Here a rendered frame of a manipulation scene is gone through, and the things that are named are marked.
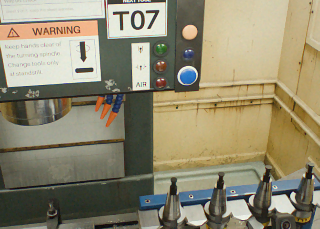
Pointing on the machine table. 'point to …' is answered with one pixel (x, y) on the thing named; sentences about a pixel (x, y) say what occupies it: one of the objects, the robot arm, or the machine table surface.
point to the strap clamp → (52, 221)
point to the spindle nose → (35, 111)
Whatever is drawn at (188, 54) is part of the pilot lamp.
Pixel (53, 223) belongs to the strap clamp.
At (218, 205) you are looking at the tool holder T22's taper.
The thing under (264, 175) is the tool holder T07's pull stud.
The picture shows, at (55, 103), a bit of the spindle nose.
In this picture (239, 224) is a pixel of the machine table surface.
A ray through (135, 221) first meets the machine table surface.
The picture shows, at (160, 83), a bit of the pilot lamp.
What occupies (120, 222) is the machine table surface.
